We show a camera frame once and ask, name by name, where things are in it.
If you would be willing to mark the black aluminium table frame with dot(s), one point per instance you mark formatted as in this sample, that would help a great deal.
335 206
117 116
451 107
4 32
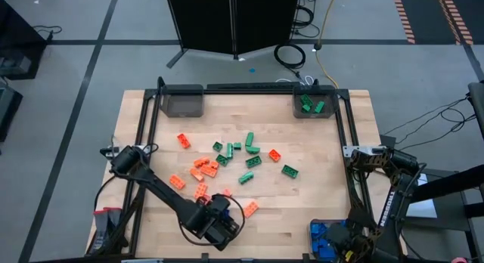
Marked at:
257 88

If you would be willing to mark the pink round object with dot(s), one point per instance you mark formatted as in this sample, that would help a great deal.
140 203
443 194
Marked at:
459 260

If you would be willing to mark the black floor mat orange stripes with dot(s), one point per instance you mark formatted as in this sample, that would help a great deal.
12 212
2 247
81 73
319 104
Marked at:
423 13

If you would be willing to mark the small green toy brick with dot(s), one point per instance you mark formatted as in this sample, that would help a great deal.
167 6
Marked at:
237 145
306 108
217 146

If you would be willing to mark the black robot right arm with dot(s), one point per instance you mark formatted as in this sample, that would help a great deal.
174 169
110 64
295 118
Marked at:
389 210

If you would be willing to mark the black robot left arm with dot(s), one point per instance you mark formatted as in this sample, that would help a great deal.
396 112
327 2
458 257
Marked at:
162 191

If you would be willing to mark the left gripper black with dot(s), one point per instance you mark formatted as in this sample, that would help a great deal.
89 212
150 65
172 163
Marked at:
217 229

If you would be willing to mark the grey plastic bin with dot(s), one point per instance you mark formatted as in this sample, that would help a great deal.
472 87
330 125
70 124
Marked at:
328 94
181 104
321 220

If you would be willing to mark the black post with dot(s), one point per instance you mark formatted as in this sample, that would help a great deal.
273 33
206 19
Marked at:
477 104

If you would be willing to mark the red and grey tool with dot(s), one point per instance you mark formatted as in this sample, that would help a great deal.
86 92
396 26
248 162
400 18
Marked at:
102 221

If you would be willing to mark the small blue toy brick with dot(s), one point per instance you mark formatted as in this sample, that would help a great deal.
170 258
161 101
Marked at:
320 242

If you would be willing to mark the black metal cart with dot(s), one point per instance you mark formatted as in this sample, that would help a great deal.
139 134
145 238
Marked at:
446 183

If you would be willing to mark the long blue toy brick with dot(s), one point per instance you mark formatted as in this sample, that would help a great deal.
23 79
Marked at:
226 214
326 253

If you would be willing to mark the white paper sheet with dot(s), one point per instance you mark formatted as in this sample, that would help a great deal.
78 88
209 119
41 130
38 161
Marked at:
421 208

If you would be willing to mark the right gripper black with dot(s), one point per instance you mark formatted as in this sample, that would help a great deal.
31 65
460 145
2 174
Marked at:
342 240

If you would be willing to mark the black floor equipment box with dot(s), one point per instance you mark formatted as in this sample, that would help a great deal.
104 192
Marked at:
19 36
7 112

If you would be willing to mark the long green toy brick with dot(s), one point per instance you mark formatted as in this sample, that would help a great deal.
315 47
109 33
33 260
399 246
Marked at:
229 150
253 150
306 100
289 171
246 177
319 106
249 139

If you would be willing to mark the small orange toy brick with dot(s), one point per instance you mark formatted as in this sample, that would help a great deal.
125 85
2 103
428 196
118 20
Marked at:
206 197
214 164

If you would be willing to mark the black folding screen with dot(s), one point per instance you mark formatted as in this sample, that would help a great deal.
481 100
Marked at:
227 21

